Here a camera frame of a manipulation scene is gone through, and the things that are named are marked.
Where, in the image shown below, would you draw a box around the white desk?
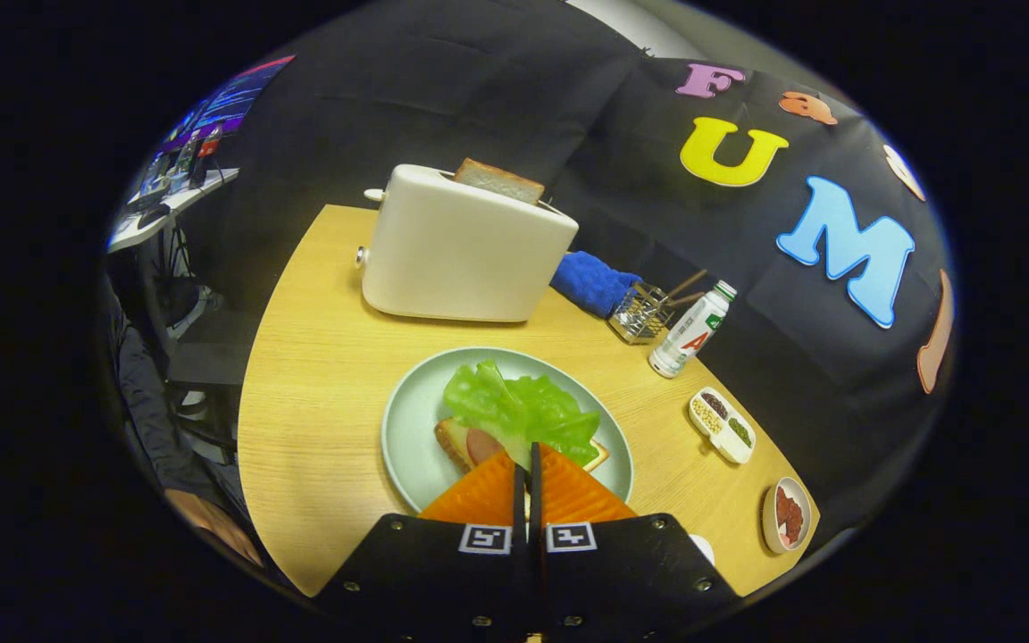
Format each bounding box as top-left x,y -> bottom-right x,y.
108,168 -> 240,254

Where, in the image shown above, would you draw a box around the green lettuce leaf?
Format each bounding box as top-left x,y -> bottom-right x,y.
441,360 -> 602,472

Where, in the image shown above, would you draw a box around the black chair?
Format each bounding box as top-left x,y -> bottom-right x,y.
157,268 -> 261,465

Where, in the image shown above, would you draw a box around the black backdrop cloth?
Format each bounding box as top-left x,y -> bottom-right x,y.
202,0 -> 958,555

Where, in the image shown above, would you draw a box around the pale green plate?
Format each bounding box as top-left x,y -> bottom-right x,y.
381,347 -> 634,514

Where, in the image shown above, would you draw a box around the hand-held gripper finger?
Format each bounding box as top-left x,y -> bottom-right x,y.
314,449 -> 535,643
530,442 -> 743,643

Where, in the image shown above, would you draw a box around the pink ham slice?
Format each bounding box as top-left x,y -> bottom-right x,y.
465,428 -> 506,467

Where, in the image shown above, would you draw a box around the red meat slices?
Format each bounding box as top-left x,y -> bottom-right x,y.
775,487 -> 804,546

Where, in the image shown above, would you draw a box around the white divided bean dish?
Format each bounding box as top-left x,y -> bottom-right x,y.
689,387 -> 757,465

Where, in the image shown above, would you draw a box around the wire utensil holder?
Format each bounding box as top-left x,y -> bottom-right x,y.
608,282 -> 672,346

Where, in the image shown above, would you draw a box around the blue cloth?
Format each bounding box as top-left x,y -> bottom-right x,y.
550,251 -> 643,319

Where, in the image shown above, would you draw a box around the white drink bottle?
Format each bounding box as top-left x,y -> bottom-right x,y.
648,280 -> 738,379

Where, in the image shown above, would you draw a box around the white toaster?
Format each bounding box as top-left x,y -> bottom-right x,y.
356,163 -> 580,323

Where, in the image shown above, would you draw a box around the toasted bread slice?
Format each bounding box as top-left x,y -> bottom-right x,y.
453,158 -> 546,206

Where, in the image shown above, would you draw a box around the computer monitor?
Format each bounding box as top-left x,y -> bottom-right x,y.
157,55 -> 297,153

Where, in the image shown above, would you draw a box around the white bowl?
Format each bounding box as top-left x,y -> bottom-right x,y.
762,477 -> 812,555

